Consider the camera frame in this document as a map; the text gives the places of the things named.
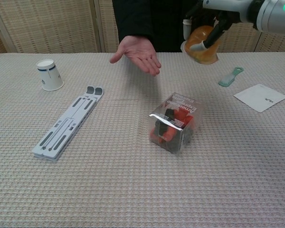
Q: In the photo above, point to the clear snack bag red print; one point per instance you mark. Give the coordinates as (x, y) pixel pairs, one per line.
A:
(175, 123)

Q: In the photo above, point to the person's black-sleeved right forearm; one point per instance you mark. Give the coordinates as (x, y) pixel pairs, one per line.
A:
(133, 21)

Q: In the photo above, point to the wide woven screen panel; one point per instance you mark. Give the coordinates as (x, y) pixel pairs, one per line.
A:
(278, 44)
(240, 38)
(45, 26)

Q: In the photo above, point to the white square paper packet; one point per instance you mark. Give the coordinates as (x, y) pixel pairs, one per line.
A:
(259, 97)

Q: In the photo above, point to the green plastic scoop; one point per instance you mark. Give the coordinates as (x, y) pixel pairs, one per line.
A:
(229, 78)

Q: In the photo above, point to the orange translucent plastic cup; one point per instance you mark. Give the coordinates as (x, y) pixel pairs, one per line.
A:
(202, 54)

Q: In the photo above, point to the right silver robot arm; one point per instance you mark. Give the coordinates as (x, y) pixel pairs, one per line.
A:
(266, 12)

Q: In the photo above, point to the person's bare right hand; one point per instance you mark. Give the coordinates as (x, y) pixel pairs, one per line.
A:
(140, 53)

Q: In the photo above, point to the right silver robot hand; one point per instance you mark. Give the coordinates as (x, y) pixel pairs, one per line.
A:
(222, 19)

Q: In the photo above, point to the person's black-clothed torso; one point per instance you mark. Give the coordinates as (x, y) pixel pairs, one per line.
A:
(171, 23)

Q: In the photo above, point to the white paper cup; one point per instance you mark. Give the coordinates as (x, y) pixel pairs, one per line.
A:
(50, 76)

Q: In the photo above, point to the narrow woven screen panel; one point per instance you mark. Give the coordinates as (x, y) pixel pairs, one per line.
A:
(108, 26)

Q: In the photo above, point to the beige woven tablecloth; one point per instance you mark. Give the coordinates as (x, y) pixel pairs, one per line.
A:
(109, 185)

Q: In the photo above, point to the white folded laptop stand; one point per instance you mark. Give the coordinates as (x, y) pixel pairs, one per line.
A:
(66, 123)

